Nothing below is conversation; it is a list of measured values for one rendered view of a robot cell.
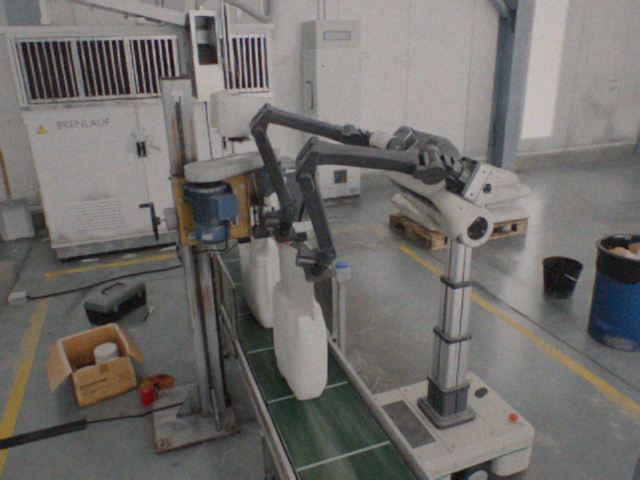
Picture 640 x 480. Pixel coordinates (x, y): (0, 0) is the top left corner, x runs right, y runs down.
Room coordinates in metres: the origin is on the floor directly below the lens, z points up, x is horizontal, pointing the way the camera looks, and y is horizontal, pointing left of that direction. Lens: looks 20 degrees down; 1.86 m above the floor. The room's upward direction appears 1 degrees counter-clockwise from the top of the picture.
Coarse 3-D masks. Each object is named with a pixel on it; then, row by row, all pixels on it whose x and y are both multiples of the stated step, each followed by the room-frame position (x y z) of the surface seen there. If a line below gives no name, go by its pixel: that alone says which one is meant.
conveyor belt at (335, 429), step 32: (224, 256) 3.57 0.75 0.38; (256, 320) 2.58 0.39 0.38; (256, 352) 2.25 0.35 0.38; (288, 384) 1.98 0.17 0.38; (288, 416) 1.76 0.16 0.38; (320, 416) 1.75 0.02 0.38; (352, 416) 1.75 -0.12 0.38; (288, 448) 1.57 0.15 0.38; (320, 448) 1.57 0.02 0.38; (352, 448) 1.56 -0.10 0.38; (384, 448) 1.56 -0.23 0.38
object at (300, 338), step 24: (288, 264) 2.00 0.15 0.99; (288, 288) 2.01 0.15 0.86; (312, 288) 1.81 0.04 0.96; (288, 312) 1.91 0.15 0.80; (312, 312) 1.81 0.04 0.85; (288, 336) 1.89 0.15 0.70; (312, 336) 1.85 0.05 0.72; (288, 360) 1.90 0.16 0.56; (312, 360) 1.84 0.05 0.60; (312, 384) 1.84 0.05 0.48
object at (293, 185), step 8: (280, 160) 2.50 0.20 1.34; (288, 160) 2.49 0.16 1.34; (264, 168) 2.31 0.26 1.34; (264, 176) 2.27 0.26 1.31; (288, 176) 2.31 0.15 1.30; (264, 184) 2.27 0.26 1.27; (272, 184) 2.29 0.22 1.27; (288, 184) 2.31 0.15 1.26; (296, 184) 2.33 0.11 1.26; (264, 192) 2.27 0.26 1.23; (272, 192) 2.29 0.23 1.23; (296, 192) 2.33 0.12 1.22; (296, 200) 2.33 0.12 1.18; (296, 208) 2.33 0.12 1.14; (296, 216) 2.33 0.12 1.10; (304, 216) 2.34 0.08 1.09; (264, 224) 2.27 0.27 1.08
